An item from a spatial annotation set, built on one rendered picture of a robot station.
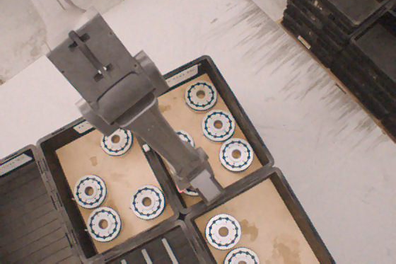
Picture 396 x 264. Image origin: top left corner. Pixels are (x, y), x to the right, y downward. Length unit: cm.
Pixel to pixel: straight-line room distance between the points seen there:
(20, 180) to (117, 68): 87
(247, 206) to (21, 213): 71
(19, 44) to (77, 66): 216
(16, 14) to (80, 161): 173
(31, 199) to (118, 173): 30
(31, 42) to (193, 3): 135
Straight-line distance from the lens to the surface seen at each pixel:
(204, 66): 113
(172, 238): 107
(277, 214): 108
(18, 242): 121
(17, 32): 262
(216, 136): 107
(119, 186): 110
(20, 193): 122
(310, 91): 135
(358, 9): 190
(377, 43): 197
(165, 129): 54
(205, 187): 81
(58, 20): 44
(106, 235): 107
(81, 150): 116
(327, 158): 129
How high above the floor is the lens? 189
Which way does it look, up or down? 71 degrees down
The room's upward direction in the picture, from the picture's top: 7 degrees counter-clockwise
